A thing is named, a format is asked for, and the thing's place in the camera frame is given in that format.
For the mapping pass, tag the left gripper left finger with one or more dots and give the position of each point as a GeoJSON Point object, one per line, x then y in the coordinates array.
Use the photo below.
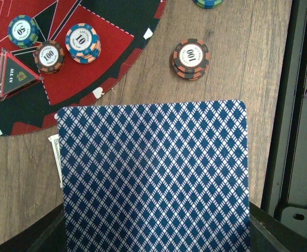
{"type": "Point", "coordinates": [47, 234]}

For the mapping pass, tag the round red black poker mat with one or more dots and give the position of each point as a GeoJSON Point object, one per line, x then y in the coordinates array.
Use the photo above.
{"type": "Point", "coordinates": [124, 29]}

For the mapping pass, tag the white card box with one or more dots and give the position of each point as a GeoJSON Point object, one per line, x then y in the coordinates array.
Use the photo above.
{"type": "Point", "coordinates": [54, 140]}

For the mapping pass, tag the blue chip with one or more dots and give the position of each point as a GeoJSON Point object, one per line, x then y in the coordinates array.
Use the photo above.
{"type": "Point", "coordinates": [83, 43]}

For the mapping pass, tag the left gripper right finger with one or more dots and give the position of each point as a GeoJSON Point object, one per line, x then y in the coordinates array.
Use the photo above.
{"type": "Point", "coordinates": [267, 234]}

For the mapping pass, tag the teal poker chip stack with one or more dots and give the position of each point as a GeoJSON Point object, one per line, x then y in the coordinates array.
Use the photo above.
{"type": "Point", "coordinates": [208, 4]}

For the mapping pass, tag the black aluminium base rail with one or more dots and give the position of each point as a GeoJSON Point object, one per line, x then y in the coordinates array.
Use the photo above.
{"type": "Point", "coordinates": [285, 188]}

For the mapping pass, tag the red poker chip stack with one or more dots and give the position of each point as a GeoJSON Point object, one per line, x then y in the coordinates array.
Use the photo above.
{"type": "Point", "coordinates": [190, 59]}

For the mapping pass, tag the triangle blind marker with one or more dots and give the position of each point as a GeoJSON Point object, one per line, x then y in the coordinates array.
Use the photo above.
{"type": "Point", "coordinates": [15, 76]}

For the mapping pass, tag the blue card deck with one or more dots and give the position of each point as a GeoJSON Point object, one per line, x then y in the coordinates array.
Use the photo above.
{"type": "Point", "coordinates": [156, 177]}

